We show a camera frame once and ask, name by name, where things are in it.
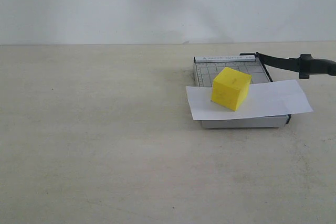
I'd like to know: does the yellow foam cube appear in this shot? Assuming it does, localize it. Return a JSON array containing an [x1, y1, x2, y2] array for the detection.
[[211, 67, 251, 111]]

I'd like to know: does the white paper sheet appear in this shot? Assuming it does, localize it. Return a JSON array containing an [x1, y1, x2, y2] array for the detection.
[[186, 80, 313, 121]]

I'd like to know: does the black cutter blade handle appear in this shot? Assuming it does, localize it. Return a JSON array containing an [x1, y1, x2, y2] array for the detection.
[[255, 52, 335, 79]]

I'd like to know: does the grey paper cutter base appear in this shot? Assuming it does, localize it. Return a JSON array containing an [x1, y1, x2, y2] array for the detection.
[[193, 53, 292, 129]]

